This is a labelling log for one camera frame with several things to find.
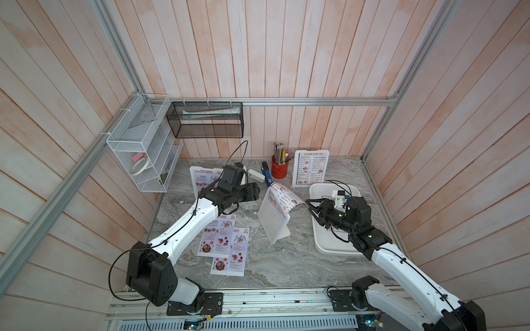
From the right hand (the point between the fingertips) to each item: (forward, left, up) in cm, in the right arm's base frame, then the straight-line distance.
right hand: (306, 203), depth 76 cm
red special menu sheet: (-5, +37, -21) cm, 43 cm away
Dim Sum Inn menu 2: (+27, -7, -10) cm, 30 cm away
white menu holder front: (+28, +1, -7) cm, 29 cm away
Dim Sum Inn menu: (+2, +9, 0) cm, 9 cm away
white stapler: (+29, +21, -18) cm, 40 cm away
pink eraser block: (+16, +67, +9) cm, 70 cm away
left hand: (+5, +20, -2) cm, 21 cm away
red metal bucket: (+29, +9, -15) cm, 34 cm away
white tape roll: (+12, +66, +7) cm, 68 cm away
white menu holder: (+16, +44, -4) cm, 46 cm away
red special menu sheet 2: (-17, +28, -21) cm, 39 cm away
